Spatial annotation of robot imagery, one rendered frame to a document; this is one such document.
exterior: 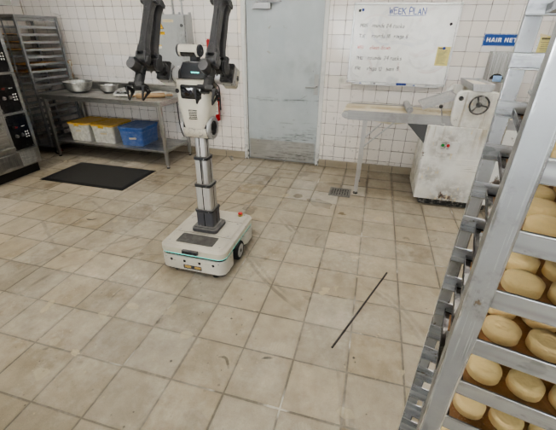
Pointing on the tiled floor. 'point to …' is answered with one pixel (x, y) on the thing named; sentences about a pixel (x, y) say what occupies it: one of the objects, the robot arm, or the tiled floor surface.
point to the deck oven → (8, 116)
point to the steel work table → (119, 104)
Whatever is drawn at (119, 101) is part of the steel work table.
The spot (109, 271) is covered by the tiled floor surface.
